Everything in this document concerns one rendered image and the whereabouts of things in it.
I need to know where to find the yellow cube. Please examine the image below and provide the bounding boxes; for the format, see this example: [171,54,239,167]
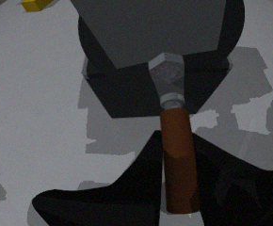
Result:
[21,0,54,12]

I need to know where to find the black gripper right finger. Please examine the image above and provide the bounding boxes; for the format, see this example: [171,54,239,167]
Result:
[192,133,273,226]

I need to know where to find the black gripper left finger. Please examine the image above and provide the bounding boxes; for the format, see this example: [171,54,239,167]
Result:
[32,131,163,226]

